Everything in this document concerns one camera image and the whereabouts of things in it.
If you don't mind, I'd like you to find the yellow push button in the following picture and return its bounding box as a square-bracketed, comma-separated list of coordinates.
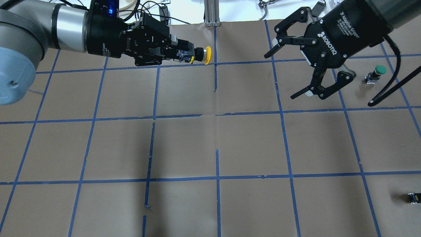
[177, 46, 212, 65]

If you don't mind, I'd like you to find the black power adapter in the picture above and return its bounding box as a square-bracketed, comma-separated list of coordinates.
[311, 0, 327, 17]

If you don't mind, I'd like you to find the green push button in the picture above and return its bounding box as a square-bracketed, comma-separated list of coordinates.
[363, 66, 387, 84]

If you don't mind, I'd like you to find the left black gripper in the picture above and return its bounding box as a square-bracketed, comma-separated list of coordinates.
[86, 0, 194, 66]

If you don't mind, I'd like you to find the aluminium frame post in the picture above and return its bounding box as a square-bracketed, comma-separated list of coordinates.
[204, 0, 221, 27]

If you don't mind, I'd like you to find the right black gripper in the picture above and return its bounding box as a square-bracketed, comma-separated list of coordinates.
[264, 0, 393, 100]

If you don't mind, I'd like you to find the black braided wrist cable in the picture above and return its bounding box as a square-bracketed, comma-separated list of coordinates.
[368, 33, 421, 107]

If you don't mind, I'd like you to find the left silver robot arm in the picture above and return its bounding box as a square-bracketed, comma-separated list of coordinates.
[0, 0, 211, 105]

